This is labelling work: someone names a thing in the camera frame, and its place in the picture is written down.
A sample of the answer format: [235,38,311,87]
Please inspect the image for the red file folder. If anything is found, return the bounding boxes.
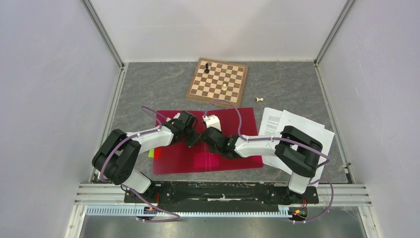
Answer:
[152,107,264,176]

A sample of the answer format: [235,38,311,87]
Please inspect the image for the white printed paper stack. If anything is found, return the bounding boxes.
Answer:
[258,108,335,182]

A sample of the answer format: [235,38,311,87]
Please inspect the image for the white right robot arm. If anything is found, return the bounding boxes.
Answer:
[201,125,327,202]

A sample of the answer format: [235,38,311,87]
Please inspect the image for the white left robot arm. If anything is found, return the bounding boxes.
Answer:
[92,111,200,202]

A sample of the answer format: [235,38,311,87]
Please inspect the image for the lime green long block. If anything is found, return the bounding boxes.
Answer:
[148,149,155,158]

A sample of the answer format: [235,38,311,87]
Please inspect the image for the wooden chessboard box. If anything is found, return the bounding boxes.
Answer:
[186,58,249,107]

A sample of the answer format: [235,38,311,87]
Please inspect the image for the black chess pawn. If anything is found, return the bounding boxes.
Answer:
[204,63,210,74]

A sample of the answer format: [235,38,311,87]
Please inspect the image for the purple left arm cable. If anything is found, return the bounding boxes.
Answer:
[99,106,181,223]

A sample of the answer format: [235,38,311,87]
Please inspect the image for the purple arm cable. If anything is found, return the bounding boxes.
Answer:
[203,100,335,224]
[99,106,181,223]

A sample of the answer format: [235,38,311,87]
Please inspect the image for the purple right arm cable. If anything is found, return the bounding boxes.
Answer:
[203,100,335,224]

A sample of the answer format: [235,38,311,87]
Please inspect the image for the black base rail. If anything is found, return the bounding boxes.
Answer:
[142,181,319,213]

